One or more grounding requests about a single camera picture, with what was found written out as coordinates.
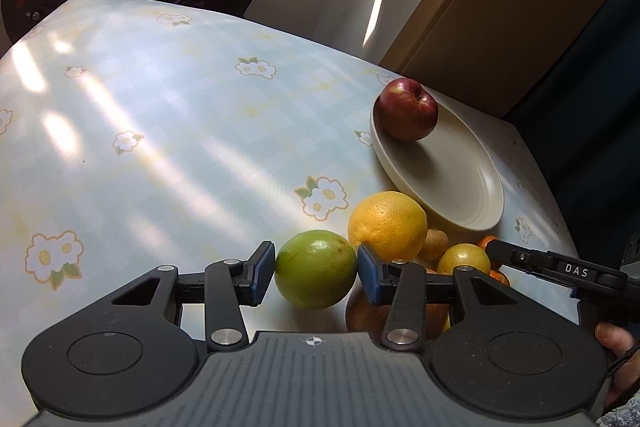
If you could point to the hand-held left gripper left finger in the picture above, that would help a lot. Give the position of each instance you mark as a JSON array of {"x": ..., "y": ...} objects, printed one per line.
[{"x": 264, "y": 272}]

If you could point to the beige plate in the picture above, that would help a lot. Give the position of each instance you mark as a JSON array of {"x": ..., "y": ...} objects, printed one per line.
[{"x": 450, "y": 172}]

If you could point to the small yellow-green fruit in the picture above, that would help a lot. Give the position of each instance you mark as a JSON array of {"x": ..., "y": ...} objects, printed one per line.
[{"x": 462, "y": 259}]

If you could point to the person's right hand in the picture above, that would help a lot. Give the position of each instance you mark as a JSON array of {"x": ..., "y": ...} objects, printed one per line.
[{"x": 617, "y": 339}]

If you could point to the large green apple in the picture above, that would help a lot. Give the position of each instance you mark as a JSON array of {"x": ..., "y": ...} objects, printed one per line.
[{"x": 312, "y": 269}]

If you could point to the brown kiwi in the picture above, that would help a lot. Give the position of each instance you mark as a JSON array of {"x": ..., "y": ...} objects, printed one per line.
[{"x": 434, "y": 244}]

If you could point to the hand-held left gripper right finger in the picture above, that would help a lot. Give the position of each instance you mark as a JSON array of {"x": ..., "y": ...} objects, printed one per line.
[{"x": 367, "y": 274}]

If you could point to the small tangerine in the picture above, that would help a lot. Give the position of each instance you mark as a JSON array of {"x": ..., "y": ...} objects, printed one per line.
[
  {"x": 500, "y": 278},
  {"x": 487, "y": 243}
]

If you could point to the flowered checked tablecloth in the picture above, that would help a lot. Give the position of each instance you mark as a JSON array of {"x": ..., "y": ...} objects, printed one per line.
[{"x": 150, "y": 107}]

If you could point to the person's right forearm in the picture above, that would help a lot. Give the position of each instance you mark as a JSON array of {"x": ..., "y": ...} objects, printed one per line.
[{"x": 622, "y": 417}]

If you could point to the wooden door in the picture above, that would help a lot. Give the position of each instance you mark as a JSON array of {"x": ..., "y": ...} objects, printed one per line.
[{"x": 500, "y": 7}]

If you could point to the brownish red apple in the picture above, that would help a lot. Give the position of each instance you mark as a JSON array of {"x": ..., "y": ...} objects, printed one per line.
[{"x": 362, "y": 317}]

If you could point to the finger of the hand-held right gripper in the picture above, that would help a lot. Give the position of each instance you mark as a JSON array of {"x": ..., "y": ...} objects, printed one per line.
[{"x": 540, "y": 262}]

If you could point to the large orange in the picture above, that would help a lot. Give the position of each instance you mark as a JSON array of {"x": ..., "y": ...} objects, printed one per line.
[{"x": 387, "y": 224}]

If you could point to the dark blue curtain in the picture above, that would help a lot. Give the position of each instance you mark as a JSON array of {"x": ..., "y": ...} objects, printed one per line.
[{"x": 600, "y": 117}]

